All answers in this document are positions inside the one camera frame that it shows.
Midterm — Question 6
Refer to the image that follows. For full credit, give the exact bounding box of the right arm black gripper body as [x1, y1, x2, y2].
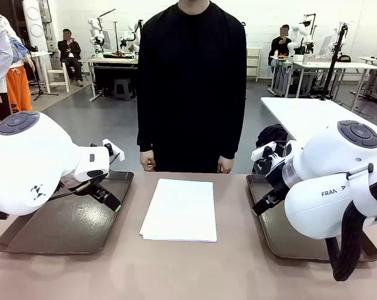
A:
[266, 159, 291, 196]

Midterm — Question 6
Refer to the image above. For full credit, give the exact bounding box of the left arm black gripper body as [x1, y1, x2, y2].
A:
[77, 176, 111, 192]

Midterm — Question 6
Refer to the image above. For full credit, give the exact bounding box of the black-sleeved left forearm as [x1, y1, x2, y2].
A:
[221, 102, 247, 160]

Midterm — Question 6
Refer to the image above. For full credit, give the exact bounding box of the black-sleeved right forearm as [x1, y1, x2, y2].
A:
[137, 102, 155, 154]

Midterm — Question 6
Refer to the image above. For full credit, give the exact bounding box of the person's left hand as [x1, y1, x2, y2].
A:
[218, 157, 234, 174]

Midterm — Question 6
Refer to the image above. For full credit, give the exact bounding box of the person's right hand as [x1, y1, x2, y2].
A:
[140, 149, 157, 172]

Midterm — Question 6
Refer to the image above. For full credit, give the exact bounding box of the brown plastic serving tray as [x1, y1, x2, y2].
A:
[0, 170, 135, 256]
[246, 174, 377, 263]

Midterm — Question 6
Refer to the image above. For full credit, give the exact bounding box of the white side table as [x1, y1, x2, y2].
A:
[259, 96, 377, 148]

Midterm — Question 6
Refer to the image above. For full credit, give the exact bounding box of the grey plastic stool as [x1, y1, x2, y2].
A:
[114, 77, 133, 101]

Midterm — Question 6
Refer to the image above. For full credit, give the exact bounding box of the black tripod stand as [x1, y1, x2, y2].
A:
[30, 62, 59, 101]

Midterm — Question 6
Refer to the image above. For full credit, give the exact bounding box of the white wooden chair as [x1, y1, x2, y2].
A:
[46, 61, 71, 94]

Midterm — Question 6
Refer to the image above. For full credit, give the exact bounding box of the figure in orange shorts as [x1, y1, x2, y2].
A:
[5, 36, 36, 113]

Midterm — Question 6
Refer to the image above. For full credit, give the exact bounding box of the long white background desk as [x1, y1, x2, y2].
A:
[269, 56, 377, 112]

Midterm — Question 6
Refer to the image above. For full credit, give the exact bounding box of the tall black pole stand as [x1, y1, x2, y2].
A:
[319, 23, 348, 101]

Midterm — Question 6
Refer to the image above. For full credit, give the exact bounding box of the person in black sweater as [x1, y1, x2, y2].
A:
[136, 0, 248, 174]

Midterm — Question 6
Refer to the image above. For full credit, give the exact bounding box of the seated person looking at phone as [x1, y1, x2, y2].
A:
[268, 25, 294, 68]

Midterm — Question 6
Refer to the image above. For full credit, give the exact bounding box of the seated person in black jacket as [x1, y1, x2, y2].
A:
[57, 28, 84, 88]

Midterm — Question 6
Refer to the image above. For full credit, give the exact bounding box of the small white desk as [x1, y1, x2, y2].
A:
[28, 51, 54, 90]

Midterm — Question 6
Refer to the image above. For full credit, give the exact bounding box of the tall white unit with circles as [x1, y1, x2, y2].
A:
[21, 0, 49, 53]

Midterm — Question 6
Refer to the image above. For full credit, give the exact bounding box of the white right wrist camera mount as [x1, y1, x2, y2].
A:
[250, 141, 286, 171]

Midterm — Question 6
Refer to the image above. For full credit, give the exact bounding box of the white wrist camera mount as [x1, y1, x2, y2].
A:
[91, 139, 126, 163]
[250, 141, 286, 171]

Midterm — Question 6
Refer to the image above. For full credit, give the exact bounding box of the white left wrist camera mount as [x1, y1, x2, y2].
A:
[91, 139, 126, 163]

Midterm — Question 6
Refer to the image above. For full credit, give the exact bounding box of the white desk with black frame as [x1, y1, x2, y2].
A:
[87, 57, 139, 103]

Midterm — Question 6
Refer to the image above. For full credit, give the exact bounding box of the white background arm with cable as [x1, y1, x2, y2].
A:
[119, 20, 144, 54]

